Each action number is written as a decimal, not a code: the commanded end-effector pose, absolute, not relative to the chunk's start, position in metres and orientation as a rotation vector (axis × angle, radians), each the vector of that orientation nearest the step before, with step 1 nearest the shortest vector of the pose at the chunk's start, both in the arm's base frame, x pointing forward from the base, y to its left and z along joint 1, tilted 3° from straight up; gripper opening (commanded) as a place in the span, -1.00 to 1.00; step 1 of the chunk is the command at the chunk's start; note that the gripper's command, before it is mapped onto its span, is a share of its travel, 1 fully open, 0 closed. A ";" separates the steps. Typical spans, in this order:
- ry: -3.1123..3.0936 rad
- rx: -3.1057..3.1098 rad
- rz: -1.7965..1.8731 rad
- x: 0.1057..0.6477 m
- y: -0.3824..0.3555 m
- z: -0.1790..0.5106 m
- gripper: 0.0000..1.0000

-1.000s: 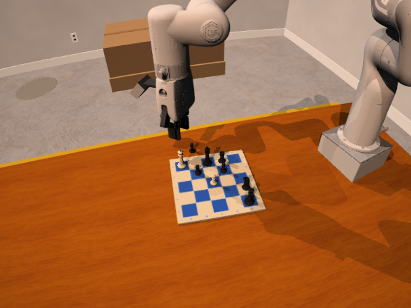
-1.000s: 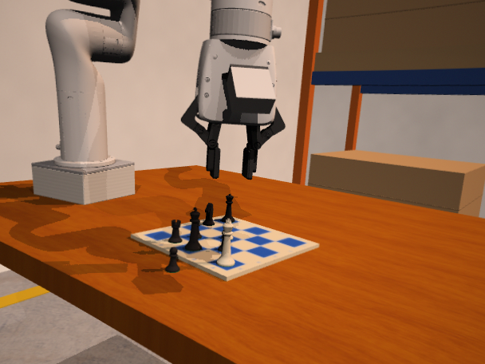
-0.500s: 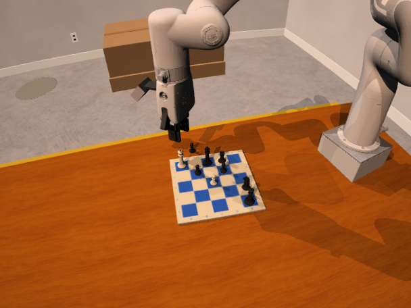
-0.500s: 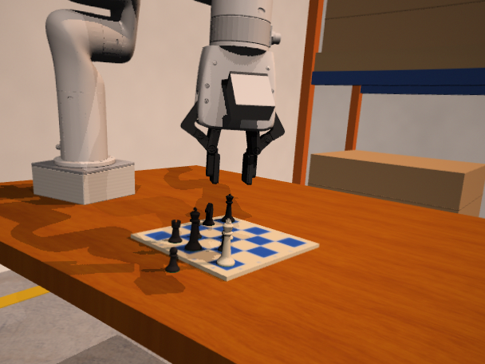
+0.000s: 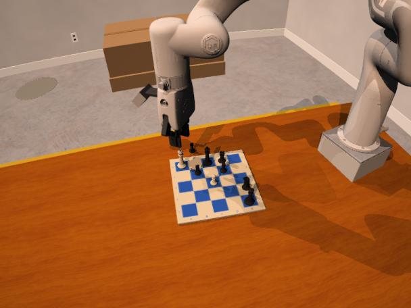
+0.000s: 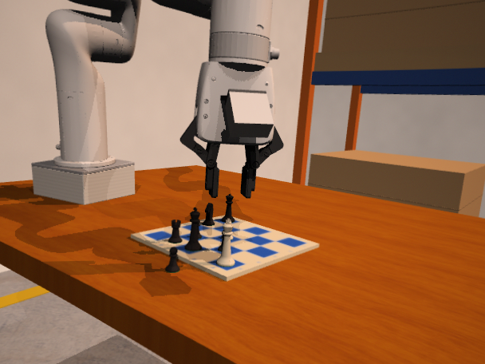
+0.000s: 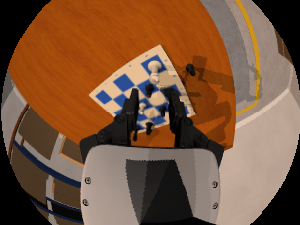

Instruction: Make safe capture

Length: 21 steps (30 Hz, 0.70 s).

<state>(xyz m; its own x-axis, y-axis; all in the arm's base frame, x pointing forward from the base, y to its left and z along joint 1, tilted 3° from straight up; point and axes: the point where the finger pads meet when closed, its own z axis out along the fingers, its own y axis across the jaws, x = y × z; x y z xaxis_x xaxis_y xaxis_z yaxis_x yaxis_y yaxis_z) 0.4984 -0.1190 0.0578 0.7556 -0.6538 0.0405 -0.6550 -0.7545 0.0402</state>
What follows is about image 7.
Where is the black knight chess piece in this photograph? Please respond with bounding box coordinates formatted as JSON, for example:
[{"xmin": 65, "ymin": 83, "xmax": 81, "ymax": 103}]
[{"xmin": 146, "ymin": 122, "xmax": 153, "ymax": 135}]

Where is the black chess king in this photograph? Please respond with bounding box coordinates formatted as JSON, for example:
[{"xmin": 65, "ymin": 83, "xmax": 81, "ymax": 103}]
[{"xmin": 164, "ymin": 88, "xmax": 174, "ymax": 101}]

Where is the black chess queen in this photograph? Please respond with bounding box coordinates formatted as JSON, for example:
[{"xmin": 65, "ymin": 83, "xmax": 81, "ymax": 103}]
[{"xmin": 132, "ymin": 125, "xmax": 140, "ymax": 142}]

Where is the blue and cream chessboard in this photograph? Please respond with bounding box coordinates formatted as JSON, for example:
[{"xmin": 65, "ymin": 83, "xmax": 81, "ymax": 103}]
[{"xmin": 89, "ymin": 44, "xmax": 196, "ymax": 133}]

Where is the black pawn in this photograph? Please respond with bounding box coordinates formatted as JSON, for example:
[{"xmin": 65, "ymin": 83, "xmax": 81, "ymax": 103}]
[
  {"xmin": 159, "ymin": 106, "xmax": 166, "ymax": 117},
  {"xmin": 145, "ymin": 84, "xmax": 154, "ymax": 98},
  {"xmin": 186, "ymin": 64, "xmax": 196, "ymax": 76}
]

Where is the white pawn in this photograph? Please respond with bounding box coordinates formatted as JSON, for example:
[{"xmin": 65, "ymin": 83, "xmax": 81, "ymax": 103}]
[{"xmin": 139, "ymin": 103, "xmax": 146, "ymax": 114}]

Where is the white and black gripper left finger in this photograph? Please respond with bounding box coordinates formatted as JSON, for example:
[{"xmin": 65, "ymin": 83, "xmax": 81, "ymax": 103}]
[{"xmin": 79, "ymin": 88, "xmax": 139, "ymax": 164}]

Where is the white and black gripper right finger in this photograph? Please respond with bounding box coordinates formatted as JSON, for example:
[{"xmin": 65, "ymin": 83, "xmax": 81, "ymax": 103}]
[{"xmin": 168, "ymin": 90, "xmax": 224, "ymax": 167}]

